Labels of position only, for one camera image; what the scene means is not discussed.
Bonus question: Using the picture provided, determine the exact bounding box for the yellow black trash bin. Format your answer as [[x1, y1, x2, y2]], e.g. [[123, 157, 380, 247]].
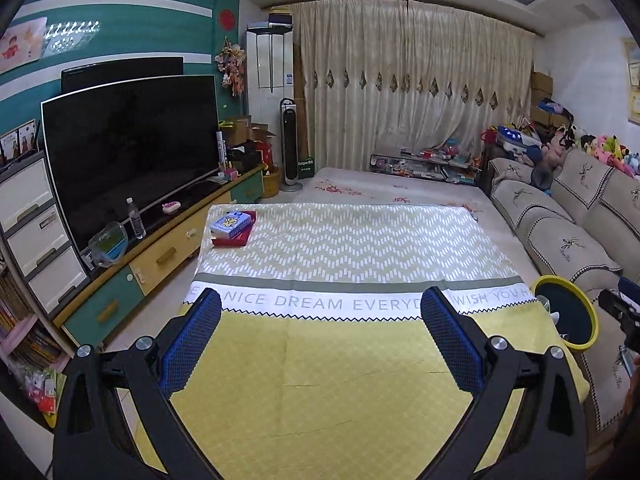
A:
[[530, 275, 600, 353]]

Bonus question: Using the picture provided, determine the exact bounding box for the person right hand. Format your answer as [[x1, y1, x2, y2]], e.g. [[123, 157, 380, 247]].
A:
[[624, 356, 640, 415]]

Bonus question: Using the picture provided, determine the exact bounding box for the beige sofa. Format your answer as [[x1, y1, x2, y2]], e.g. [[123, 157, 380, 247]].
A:
[[489, 148, 639, 452]]

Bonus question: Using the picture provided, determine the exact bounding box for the tv cabinet with drawers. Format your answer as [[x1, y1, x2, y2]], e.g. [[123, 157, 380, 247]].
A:
[[53, 166, 264, 346]]

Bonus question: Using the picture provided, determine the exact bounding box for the clear water bottle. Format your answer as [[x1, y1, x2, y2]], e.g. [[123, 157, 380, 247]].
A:
[[126, 197, 146, 240]]

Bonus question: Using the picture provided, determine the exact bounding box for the glass bowl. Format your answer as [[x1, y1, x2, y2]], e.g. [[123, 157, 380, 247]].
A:
[[88, 222, 128, 268]]

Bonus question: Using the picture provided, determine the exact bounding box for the yellow patterned table cloth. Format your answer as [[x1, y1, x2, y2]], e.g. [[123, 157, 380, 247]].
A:
[[171, 204, 562, 479]]

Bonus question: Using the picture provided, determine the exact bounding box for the pile of plush toys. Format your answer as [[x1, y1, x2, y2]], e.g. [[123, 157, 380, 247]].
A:
[[482, 98, 639, 179]]

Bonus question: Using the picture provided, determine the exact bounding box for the white plastic drawer unit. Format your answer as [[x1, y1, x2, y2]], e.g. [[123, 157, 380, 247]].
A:
[[1, 152, 89, 320]]

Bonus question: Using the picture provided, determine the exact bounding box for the low shelf with toys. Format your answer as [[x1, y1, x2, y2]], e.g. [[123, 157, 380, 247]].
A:
[[369, 148, 480, 185]]

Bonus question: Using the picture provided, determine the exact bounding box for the floral floor mattress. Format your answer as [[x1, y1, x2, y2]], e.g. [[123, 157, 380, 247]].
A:
[[294, 167, 539, 284]]

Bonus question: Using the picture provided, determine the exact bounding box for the large black television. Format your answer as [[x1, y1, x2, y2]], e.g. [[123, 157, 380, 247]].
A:
[[41, 75, 219, 252]]

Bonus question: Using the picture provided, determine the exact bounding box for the black tower fan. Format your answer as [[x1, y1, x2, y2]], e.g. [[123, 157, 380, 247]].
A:
[[280, 98, 302, 192]]

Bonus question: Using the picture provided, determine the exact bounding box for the cream curtain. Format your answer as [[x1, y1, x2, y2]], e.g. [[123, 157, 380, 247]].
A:
[[291, 0, 536, 170]]

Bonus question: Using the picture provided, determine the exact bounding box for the white standing air conditioner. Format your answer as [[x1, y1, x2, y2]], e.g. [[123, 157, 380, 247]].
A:
[[245, 27, 294, 165]]

